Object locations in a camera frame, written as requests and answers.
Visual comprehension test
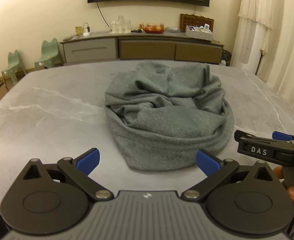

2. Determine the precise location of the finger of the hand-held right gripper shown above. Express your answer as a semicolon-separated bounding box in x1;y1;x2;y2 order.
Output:
272;131;294;153
234;130;294;167

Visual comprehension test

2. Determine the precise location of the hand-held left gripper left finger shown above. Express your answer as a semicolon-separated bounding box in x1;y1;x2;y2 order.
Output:
23;148;114;202

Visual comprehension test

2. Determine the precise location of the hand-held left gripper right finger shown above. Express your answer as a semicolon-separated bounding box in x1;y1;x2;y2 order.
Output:
181;149;280;202

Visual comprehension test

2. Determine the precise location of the grey knit garment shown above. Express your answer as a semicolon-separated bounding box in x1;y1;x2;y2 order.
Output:
104;61;234;172

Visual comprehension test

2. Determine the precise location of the cream curtain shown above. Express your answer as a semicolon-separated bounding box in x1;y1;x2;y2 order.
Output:
237;0;294;110

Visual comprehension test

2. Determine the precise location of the white standing air conditioner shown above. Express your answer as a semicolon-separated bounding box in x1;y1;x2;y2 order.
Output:
239;22;263;70

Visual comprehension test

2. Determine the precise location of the black bin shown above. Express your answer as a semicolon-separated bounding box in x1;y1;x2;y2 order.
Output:
221;50;231;67

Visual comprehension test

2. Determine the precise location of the green child chair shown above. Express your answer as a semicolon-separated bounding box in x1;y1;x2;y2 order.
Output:
34;38;63;68
2;49;26;84

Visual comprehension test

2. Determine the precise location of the grey and brown sideboard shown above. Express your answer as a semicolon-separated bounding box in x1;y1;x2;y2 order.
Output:
60;31;224;65

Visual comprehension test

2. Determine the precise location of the white storage basket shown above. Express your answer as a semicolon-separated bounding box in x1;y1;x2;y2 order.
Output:
186;24;213;41

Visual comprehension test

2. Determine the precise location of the glass pitcher and cups set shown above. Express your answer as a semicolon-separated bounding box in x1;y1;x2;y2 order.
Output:
109;15;133;34

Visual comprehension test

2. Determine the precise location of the wooden framed board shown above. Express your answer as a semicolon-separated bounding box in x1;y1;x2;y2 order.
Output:
179;14;214;33

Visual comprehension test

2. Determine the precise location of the red fruit bowl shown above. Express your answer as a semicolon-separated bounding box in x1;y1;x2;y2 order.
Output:
143;23;165;34

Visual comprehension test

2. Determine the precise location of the black cable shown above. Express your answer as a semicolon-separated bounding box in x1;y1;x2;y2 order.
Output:
96;2;110;30

